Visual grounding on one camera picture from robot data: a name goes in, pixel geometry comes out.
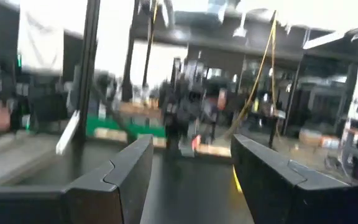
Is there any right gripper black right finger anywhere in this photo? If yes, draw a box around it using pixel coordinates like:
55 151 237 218
230 133 358 224

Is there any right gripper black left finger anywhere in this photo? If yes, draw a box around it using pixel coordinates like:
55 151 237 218
0 134 154 224

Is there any green floor mat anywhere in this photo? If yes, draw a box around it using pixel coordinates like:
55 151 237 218
85 117 167 139

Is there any white bar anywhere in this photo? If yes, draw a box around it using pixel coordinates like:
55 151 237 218
55 109 81 156

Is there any yellow hanging cable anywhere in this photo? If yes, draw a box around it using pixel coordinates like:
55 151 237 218
225 11 279 138

